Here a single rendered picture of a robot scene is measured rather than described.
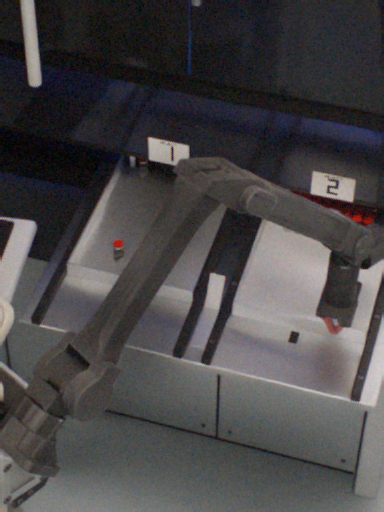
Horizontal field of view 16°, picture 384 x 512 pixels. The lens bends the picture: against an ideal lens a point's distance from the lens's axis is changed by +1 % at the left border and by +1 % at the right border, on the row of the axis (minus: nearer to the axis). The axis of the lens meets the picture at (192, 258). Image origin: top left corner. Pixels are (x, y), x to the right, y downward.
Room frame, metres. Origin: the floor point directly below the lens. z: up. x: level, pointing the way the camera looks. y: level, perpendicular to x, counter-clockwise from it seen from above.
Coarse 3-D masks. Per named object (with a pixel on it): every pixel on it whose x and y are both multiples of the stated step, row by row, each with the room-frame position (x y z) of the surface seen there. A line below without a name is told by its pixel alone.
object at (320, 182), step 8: (312, 176) 1.92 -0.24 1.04; (320, 176) 1.91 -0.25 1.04; (328, 176) 1.91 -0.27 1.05; (336, 176) 1.91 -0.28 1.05; (312, 184) 1.92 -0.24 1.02; (320, 184) 1.91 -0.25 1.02; (328, 184) 1.91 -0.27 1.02; (344, 184) 1.90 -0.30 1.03; (352, 184) 1.90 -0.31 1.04; (312, 192) 1.92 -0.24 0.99; (320, 192) 1.91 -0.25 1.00; (336, 192) 1.90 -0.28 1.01; (344, 192) 1.90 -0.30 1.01; (352, 192) 1.90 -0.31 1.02; (344, 200) 1.90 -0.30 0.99; (352, 200) 1.90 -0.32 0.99
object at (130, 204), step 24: (120, 168) 2.09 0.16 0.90; (120, 192) 2.03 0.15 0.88; (144, 192) 2.03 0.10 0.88; (168, 192) 2.03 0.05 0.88; (96, 216) 1.94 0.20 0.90; (120, 216) 1.96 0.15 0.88; (144, 216) 1.96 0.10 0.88; (216, 216) 1.96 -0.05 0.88; (96, 240) 1.89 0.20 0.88; (192, 240) 1.89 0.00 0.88; (216, 240) 1.88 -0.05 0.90; (72, 264) 1.79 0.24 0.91; (96, 264) 1.82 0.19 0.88; (120, 264) 1.82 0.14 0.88; (192, 264) 1.82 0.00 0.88; (168, 288) 1.73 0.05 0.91; (192, 288) 1.73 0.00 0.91
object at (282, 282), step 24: (264, 240) 1.89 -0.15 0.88; (288, 240) 1.89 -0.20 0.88; (312, 240) 1.89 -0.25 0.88; (264, 264) 1.82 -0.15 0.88; (288, 264) 1.83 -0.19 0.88; (312, 264) 1.83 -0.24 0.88; (240, 288) 1.73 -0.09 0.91; (264, 288) 1.76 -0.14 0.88; (288, 288) 1.76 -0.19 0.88; (312, 288) 1.76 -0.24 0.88; (240, 312) 1.69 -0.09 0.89; (264, 312) 1.67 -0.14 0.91; (288, 312) 1.70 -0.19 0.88; (312, 312) 1.70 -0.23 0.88; (360, 312) 1.70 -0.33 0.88; (336, 336) 1.64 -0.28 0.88; (360, 336) 1.62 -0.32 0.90
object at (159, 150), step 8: (152, 144) 2.01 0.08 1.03; (160, 144) 2.01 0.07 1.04; (168, 144) 2.00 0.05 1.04; (176, 144) 2.00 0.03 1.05; (152, 152) 2.01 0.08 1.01; (160, 152) 2.01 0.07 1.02; (168, 152) 2.00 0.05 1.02; (176, 152) 2.00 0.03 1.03; (184, 152) 1.99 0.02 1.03; (152, 160) 2.01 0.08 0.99; (160, 160) 2.01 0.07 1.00; (168, 160) 2.00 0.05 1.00; (176, 160) 2.00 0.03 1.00
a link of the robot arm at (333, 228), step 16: (256, 176) 1.52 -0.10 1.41; (256, 192) 1.44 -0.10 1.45; (272, 192) 1.50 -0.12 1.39; (288, 192) 1.54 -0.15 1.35; (256, 208) 1.44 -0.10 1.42; (272, 208) 1.46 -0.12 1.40; (288, 208) 1.52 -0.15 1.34; (304, 208) 1.54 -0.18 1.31; (320, 208) 1.58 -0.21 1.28; (288, 224) 1.52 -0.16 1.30; (304, 224) 1.54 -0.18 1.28; (320, 224) 1.57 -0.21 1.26; (336, 224) 1.59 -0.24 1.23; (352, 224) 1.61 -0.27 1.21; (320, 240) 1.57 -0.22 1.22; (336, 240) 1.58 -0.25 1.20; (352, 240) 1.61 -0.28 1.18; (352, 256) 1.60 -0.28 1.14
